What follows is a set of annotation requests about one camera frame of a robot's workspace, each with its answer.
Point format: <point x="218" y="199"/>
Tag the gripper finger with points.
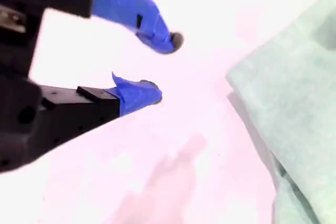
<point x="105" y="106"/>
<point x="131" y="6"/>

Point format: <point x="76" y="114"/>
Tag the pale green t-shirt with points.
<point x="288" y="90"/>

